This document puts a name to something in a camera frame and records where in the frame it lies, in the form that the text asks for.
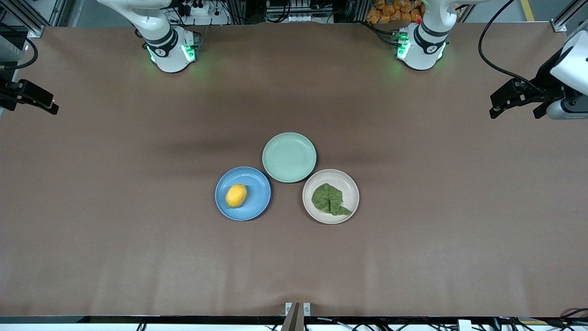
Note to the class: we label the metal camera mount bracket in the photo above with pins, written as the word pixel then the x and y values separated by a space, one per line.
pixel 297 319

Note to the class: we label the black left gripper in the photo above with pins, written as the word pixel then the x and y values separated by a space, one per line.
pixel 546 80

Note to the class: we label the brown table mat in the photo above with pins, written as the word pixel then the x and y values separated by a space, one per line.
pixel 138 257

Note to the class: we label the white power strip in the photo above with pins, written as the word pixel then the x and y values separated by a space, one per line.
pixel 202 9

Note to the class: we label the beige round plate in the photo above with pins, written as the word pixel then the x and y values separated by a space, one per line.
pixel 330 177

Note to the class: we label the bag of orange snacks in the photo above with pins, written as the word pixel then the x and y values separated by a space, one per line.
pixel 390 11

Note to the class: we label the blue round plate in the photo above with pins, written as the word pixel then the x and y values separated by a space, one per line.
pixel 242 211

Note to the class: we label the aluminium frame profile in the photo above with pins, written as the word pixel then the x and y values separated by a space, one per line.
pixel 27 20
pixel 567 18

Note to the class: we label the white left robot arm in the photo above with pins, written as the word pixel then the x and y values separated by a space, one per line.
pixel 420 50

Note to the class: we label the green lettuce leaf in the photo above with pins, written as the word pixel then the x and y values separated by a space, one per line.
pixel 328 198

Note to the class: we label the grey equipment rack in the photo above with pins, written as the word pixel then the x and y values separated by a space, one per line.
pixel 298 11

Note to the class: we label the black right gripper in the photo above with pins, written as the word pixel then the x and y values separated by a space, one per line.
pixel 6 95

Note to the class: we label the mint green round plate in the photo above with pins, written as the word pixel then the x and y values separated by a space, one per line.
pixel 289 157

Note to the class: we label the yellow lemon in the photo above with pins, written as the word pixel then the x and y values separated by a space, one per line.
pixel 236 196

